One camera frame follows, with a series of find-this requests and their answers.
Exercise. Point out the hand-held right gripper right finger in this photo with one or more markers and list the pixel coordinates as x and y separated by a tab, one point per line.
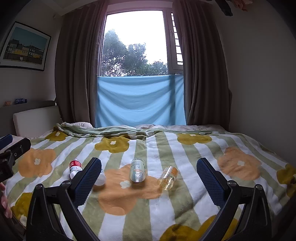
211	183

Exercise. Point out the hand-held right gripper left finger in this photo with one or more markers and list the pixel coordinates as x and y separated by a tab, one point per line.
89	182

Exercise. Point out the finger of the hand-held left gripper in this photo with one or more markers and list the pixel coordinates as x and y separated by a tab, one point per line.
19	144

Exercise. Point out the orange label plastic bottle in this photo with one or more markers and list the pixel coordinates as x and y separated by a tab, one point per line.
167	178

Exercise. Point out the person's left hand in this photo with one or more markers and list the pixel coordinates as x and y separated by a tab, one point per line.
5	201

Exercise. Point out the red label water bottle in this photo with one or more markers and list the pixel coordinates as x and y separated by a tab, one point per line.
75	168

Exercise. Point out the white headboard cushion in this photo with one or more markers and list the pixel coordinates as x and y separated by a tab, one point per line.
37	120

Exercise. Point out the headboard shelf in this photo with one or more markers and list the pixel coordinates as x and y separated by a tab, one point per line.
30	105

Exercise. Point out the small blue item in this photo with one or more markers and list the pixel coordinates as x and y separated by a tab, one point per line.
20	100

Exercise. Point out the clear plastic bottle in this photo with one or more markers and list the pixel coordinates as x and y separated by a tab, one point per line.
137	170

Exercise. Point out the white bedsheet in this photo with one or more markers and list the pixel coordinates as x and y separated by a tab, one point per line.
185	127

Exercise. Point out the floral striped blanket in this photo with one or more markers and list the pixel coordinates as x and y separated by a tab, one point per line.
148	208

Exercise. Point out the blue cloth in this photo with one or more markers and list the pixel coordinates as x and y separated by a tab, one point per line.
141	102

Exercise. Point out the brown curtain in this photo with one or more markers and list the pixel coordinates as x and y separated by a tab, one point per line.
201	64
76	64

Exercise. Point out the window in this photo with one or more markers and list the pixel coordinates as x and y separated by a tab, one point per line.
135	44

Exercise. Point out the dark hanging object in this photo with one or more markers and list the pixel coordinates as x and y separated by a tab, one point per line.
225	7

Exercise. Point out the framed wall picture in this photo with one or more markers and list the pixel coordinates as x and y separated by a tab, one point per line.
24	47

